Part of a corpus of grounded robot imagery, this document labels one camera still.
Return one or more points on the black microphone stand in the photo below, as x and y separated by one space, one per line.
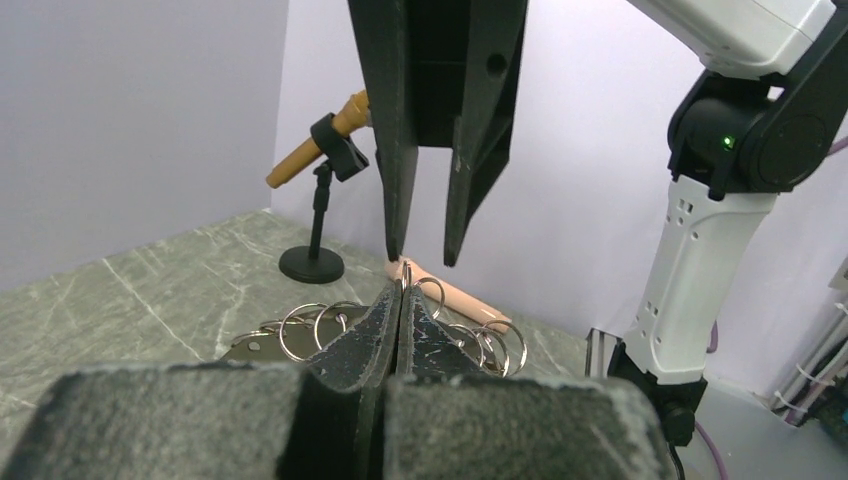
312 263

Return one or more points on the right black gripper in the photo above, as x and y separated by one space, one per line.
439 74

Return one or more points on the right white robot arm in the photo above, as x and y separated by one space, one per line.
758 121

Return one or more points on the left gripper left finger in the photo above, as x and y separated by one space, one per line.
215 420

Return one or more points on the aluminium frame rail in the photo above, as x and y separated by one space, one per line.
603 354

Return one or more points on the round metal keyring disc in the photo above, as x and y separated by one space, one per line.
371 331

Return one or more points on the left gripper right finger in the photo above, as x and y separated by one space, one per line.
445 420

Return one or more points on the pink cylindrical object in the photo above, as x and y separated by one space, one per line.
455 300

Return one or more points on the gold microphone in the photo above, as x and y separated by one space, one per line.
330 136

